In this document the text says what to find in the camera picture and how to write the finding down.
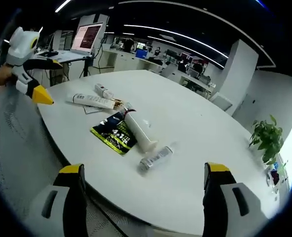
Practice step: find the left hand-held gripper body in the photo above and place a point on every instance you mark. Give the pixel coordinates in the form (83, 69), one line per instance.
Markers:
(21, 49)

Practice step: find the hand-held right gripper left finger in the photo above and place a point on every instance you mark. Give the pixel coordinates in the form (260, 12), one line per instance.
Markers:
(61, 205)

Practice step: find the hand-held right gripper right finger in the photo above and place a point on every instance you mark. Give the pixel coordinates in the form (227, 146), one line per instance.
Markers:
(224, 205)

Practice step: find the white skincare tube gold cap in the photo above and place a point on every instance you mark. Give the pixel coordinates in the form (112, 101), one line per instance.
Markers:
(91, 99)

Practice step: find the small white skincare bottle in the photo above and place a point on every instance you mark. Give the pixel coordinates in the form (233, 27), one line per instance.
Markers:
(103, 90)

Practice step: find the silver skincare bottle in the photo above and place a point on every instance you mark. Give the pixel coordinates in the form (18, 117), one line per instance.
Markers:
(155, 158)

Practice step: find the black skincare sachet packet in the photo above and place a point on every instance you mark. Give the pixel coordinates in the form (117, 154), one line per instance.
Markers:
(113, 137)

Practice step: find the tall white skincare pump bottle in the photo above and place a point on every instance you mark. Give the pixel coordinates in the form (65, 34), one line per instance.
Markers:
(140, 130)

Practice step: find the blue storage box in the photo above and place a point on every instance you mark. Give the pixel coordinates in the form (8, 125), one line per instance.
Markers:
(141, 53)

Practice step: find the person's left hand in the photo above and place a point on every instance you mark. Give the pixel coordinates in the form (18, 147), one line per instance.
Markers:
(5, 74)

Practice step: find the grey standing desk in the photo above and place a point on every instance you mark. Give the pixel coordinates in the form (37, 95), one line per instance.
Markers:
(66, 56)

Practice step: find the computer monitor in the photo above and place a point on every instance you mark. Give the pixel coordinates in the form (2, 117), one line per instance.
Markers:
(86, 37)

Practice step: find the small grey flat sachet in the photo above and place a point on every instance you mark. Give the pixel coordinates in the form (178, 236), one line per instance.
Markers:
(90, 109)

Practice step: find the grey mesh chair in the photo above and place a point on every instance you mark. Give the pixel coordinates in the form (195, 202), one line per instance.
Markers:
(14, 148)

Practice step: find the green potted plant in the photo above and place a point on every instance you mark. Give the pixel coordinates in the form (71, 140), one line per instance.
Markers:
(268, 138)

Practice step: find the white low cabinet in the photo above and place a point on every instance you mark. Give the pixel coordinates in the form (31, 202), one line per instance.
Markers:
(221, 101)

